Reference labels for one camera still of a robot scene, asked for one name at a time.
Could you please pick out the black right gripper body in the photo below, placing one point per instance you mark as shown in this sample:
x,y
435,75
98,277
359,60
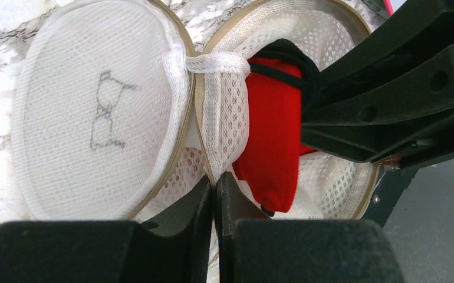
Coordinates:
x,y
414,195

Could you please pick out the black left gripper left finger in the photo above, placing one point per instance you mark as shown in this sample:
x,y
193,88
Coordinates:
x,y
172,246

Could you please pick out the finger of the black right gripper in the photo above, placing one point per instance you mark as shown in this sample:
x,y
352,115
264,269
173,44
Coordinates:
x,y
405,66
410,118

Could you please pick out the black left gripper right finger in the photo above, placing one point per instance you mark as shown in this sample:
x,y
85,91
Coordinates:
x,y
256,248

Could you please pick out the red bra with black straps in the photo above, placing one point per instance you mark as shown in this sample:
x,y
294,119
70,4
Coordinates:
x,y
282,85

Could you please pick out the pink framed whiteboard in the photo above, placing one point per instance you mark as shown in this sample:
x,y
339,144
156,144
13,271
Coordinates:
x,y
389,6

